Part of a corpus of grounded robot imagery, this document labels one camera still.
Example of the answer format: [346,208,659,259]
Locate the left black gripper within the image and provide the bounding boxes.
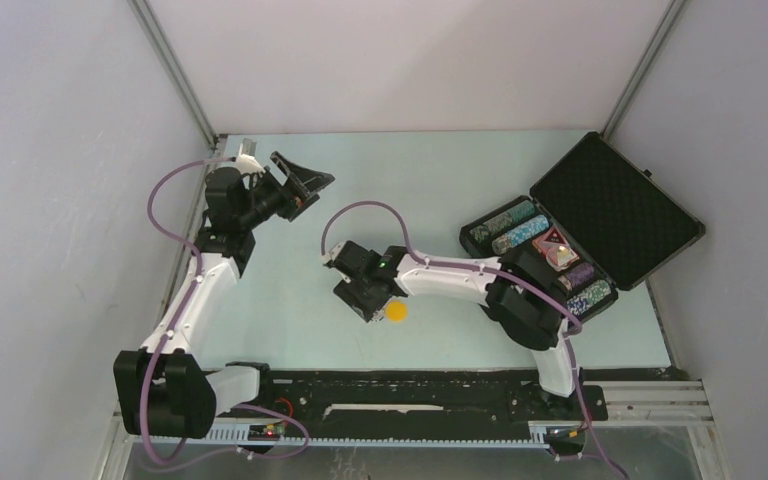
[238,153,333,229]

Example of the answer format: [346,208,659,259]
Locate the clear dealer button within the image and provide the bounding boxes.
[547,245,578,268]

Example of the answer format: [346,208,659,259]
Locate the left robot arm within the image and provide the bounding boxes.
[113,152,335,439]

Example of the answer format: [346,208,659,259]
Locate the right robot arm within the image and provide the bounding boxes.
[321,241,582,418]

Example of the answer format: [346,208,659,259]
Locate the yellow disc chip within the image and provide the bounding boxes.
[384,300,408,323]

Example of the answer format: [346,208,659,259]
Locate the blue chip row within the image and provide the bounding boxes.
[491,215,550,255]

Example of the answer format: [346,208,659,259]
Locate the green chip row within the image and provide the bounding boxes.
[469,200,536,242]

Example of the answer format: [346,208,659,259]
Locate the red card deck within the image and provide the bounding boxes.
[532,226,580,271]

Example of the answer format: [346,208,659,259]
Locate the purple chip row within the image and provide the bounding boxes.
[558,262,596,291]

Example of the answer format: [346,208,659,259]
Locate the black poker case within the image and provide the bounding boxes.
[459,132,706,320]

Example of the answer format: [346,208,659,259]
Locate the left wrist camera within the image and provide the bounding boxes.
[233,138,266,176]

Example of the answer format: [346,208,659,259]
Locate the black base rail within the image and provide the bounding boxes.
[253,369,608,443]

